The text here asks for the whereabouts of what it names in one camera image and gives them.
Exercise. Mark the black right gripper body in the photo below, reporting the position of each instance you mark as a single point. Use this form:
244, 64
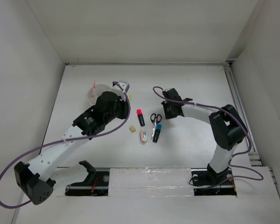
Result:
169, 113

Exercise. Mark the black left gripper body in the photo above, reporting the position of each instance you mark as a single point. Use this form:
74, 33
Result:
120, 111

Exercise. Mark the pink clear pen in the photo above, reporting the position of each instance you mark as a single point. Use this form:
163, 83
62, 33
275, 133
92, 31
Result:
93, 88

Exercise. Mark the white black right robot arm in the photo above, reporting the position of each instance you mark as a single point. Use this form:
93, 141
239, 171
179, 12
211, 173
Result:
227, 127

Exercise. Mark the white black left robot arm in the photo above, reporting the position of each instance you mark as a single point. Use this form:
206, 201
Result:
39, 177

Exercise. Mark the white round divided container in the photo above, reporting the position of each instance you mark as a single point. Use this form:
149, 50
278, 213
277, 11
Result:
100, 88

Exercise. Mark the blue black highlighter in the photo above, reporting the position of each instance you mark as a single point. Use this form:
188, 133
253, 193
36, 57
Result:
157, 133

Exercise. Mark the pink black highlighter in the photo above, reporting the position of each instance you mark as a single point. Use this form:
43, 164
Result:
140, 117

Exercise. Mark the tan eraser block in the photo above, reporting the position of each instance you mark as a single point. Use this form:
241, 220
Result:
132, 129

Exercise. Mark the pink white stapler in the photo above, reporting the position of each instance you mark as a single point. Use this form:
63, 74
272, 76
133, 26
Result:
143, 136

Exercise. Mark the black handled scissors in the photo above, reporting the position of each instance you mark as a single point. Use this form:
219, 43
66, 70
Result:
155, 119

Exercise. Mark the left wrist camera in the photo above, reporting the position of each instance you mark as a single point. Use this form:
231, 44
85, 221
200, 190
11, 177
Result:
120, 86

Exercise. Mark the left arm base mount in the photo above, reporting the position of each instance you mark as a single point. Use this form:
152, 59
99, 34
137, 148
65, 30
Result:
96, 183

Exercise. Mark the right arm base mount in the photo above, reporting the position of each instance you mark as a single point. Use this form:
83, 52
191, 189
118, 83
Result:
208, 183

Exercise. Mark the aluminium rail at right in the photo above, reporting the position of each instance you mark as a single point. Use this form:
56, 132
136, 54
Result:
253, 154

